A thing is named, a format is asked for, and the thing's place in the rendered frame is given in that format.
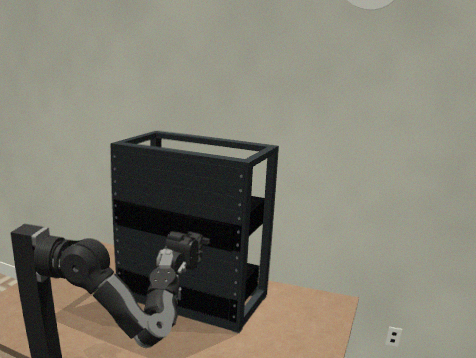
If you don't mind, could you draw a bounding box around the black storage rack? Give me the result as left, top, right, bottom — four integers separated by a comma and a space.
110, 131, 279, 333

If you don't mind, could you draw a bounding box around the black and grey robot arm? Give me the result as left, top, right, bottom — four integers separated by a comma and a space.
31, 227, 187, 348

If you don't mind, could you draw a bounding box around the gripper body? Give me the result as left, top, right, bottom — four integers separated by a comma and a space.
164, 232, 199, 270

